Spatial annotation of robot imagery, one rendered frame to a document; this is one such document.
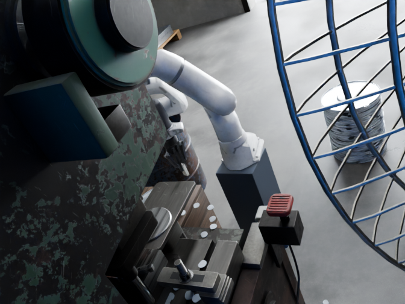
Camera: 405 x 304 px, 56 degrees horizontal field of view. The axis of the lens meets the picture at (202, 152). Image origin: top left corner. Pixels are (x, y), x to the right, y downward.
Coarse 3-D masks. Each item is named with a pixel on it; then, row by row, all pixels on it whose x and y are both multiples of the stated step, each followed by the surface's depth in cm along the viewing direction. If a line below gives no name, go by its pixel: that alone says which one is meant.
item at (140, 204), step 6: (138, 204) 87; (144, 204) 89; (138, 210) 87; (144, 210) 89; (132, 216) 85; (138, 216) 87; (132, 222) 85; (138, 222) 86; (126, 228) 83; (132, 228) 84; (126, 234) 83; (126, 240) 82; (120, 246) 81
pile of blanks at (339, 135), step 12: (372, 108) 188; (348, 120) 191; (384, 120) 202; (336, 132) 202; (348, 132) 195; (372, 132) 195; (384, 132) 201; (336, 144) 206; (348, 144) 200; (336, 156) 214; (360, 156) 202; (372, 156) 203
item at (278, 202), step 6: (270, 198) 96; (276, 198) 96; (282, 198) 95; (288, 198) 94; (270, 204) 95; (276, 204) 94; (282, 204) 93; (288, 204) 92; (270, 210) 93; (276, 210) 92; (282, 210) 92; (288, 210) 91; (270, 216) 93; (276, 216) 92; (282, 216) 92
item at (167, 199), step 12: (156, 192) 113; (168, 192) 111; (180, 192) 109; (192, 192) 109; (156, 204) 108; (168, 204) 106; (180, 204) 104; (156, 216) 103; (168, 216) 102; (156, 228) 99; (168, 228) 98; (180, 228) 106; (156, 240) 96; (168, 240) 100
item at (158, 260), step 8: (144, 256) 93; (152, 256) 92; (160, 256) 93; (136, 264) 92; (144, 264) 91; (152, 264) 90; (160, 264) 93; (152, 272) 90; (160, 272) 92; (112, 280) 93; (120, 280) 92; (144, 280) 87; (152, 280) 90; (152, 288) 89
